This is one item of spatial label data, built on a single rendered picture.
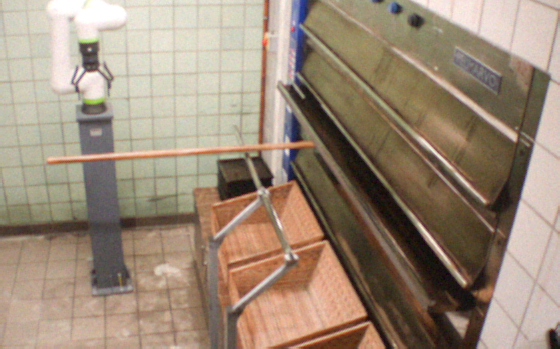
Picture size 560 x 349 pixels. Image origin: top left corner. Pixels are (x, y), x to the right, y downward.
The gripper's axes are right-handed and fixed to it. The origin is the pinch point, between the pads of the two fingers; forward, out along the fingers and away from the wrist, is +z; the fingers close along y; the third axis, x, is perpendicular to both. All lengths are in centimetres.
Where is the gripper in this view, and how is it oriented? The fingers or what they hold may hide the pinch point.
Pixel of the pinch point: (94, 95)
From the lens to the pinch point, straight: 285.8
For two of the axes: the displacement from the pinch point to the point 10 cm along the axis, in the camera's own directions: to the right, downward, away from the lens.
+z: -0.1, 9.1, 4.2
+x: 3.0, 4.1, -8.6
